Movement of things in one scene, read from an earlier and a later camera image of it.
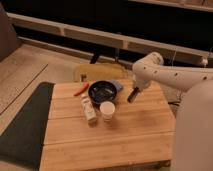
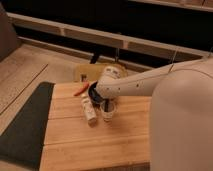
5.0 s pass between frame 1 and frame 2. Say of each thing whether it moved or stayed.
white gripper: moved
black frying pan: stayed
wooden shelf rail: stayed
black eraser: moved
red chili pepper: stayed
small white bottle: stayed
